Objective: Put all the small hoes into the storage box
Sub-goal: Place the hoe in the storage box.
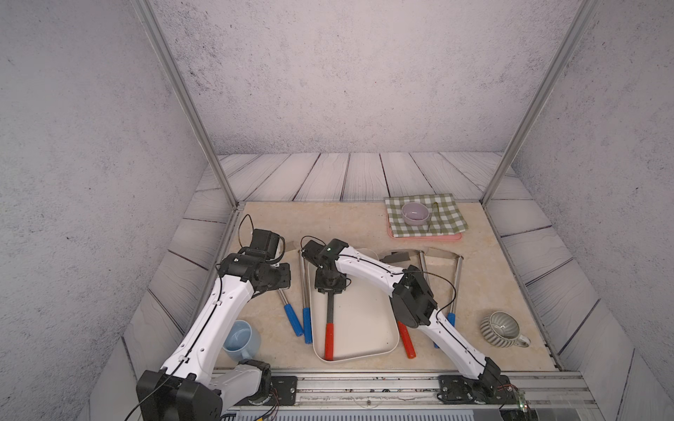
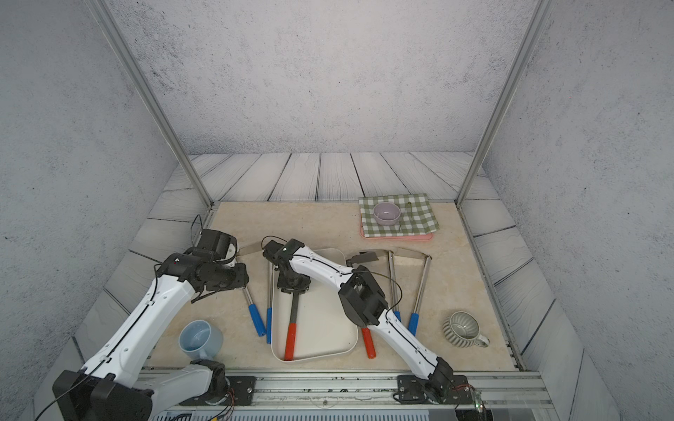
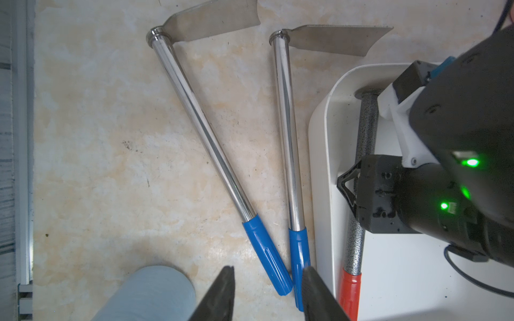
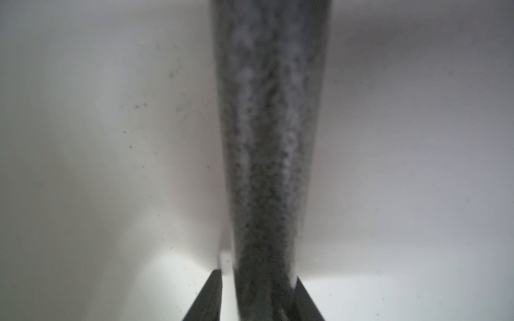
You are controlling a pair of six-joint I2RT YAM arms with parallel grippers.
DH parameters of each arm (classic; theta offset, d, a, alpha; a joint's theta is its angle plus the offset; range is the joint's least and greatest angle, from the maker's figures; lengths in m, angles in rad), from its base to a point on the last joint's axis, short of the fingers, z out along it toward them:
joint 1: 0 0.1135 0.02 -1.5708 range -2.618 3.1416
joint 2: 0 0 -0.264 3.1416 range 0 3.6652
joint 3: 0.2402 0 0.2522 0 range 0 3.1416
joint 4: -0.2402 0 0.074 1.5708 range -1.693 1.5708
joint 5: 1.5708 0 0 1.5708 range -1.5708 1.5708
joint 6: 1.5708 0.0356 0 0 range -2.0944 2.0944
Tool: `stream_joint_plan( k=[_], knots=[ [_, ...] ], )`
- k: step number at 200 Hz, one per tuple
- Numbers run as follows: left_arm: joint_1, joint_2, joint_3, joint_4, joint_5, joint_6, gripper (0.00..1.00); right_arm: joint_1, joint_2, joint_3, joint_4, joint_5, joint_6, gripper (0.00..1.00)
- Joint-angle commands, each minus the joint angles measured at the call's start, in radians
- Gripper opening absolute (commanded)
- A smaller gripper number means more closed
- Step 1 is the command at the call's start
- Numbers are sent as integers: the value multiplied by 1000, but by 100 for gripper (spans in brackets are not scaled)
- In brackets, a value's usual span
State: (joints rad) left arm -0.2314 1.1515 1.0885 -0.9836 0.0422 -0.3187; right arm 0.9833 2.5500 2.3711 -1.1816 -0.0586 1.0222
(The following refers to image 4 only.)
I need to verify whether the white rectangular storage tray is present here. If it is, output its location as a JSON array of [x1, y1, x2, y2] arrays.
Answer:
[[1, 1, 513, 320]]

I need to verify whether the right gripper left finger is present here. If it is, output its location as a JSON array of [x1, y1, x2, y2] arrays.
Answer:
[[183, 269, 223, 321]]

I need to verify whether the red handled hoe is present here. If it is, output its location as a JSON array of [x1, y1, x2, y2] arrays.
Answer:
[[211, 1, 331, 320]]

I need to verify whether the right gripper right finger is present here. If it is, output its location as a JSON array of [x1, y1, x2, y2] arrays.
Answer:
[[286, 278, 325, 321]]

